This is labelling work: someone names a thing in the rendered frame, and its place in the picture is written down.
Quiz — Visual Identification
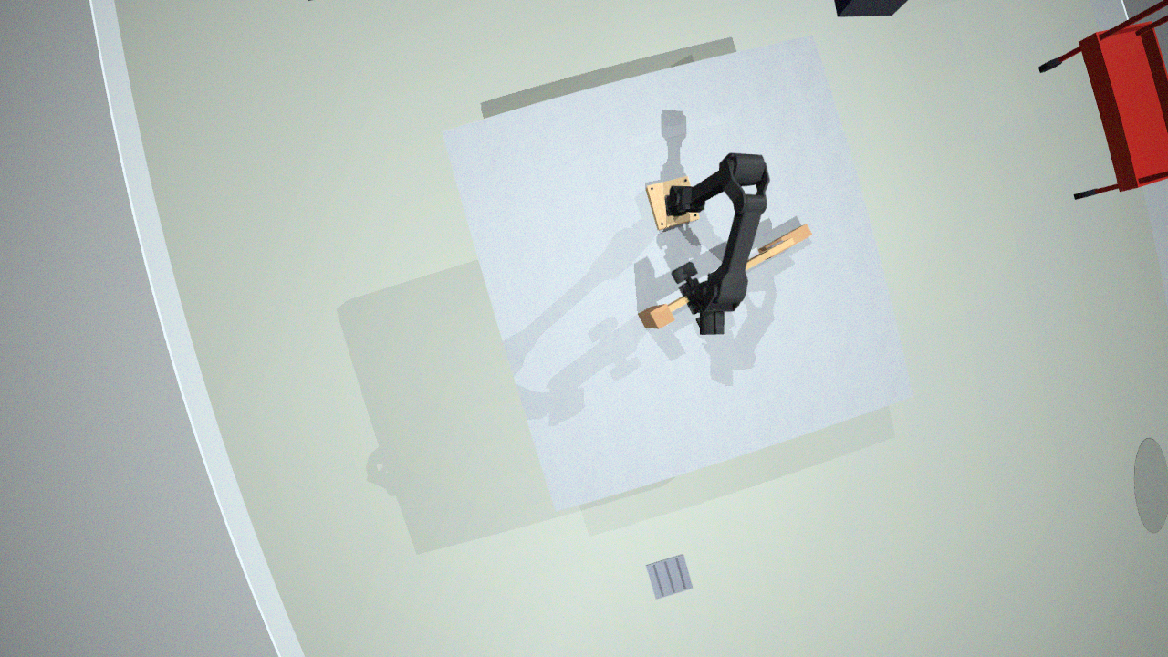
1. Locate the long tan wooden rail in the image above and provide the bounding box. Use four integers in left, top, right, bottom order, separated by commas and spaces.
668, 238, 794, 311

